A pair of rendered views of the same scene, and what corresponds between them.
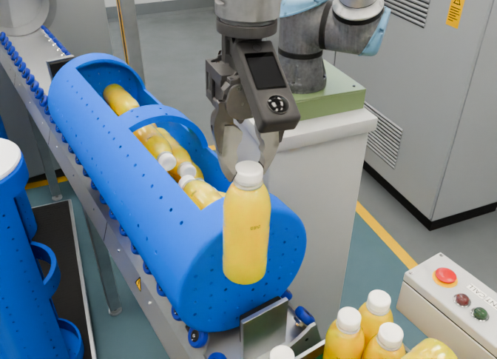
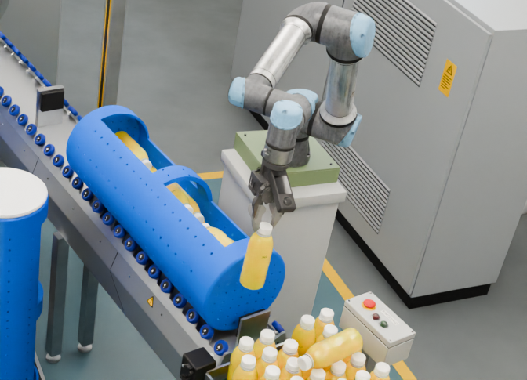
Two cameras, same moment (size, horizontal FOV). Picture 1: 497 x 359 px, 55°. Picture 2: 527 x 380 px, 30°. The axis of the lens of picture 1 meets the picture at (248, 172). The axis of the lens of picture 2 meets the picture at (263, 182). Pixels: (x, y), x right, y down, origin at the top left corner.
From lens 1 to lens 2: 1.94 m
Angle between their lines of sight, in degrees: 8
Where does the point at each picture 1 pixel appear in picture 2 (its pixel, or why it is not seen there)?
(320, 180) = (296, 237)
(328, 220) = (299, 272)
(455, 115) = (441, 184)
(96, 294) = not seen: hidden behind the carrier
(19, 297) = (19, 313)
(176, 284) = (206, 290)
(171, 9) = not seen: outside the picture
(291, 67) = not seen: hidden behind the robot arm
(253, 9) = (281, 160)
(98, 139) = (136, 188)
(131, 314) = (71, 363)
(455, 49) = (445, 117)
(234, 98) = (266, 193)
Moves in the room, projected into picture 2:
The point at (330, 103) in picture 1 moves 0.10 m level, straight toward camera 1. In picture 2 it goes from (310, 176) to (307, 192)
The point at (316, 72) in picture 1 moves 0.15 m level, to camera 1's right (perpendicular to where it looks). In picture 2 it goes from (303, 152) to (347, 157)
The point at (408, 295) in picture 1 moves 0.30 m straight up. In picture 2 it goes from (346, 315) to (368, 232)
